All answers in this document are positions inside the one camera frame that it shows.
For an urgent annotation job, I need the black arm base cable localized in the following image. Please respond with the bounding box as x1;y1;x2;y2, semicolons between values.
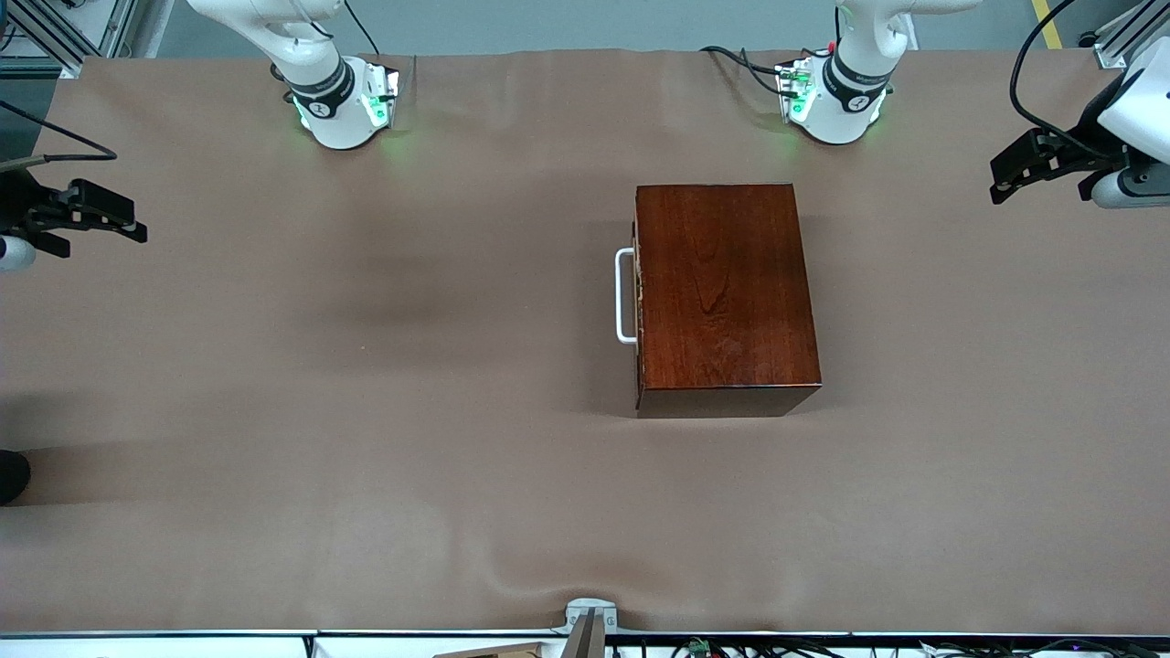
699;44;782;74
739;53;792;98

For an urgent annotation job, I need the wooden drawer with white handle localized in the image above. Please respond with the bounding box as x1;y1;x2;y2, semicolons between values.
615;219;646;385

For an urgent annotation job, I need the grey metal bracket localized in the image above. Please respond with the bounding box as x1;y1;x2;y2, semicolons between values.
564;598;620;636

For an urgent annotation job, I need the aluminium frame profile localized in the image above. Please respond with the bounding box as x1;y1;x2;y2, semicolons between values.
1092;0;1170;70
0;0;140;80

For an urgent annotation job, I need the aluminium profile post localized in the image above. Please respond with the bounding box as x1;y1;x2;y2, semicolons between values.
559;610;607;658

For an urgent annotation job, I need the black rounded object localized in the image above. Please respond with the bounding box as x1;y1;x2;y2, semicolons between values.
0;450;31;506

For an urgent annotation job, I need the brown table cover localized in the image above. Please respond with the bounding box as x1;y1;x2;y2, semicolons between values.
0;50;1170;636

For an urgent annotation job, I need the thin black cable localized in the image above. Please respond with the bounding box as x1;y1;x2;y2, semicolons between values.
343;0;385;56

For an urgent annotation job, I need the white table edge rail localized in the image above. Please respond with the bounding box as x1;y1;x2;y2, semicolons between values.
0;629;1170;658

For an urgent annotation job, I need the dark wooden drawer cabinet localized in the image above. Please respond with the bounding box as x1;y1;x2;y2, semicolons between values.
633;183;823;419

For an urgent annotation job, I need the yellow floor tape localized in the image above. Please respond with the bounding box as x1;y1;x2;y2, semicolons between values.
1031;0;1066;50

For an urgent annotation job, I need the brown cardboard piece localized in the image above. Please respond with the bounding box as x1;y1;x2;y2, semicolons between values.
430;642;549;658

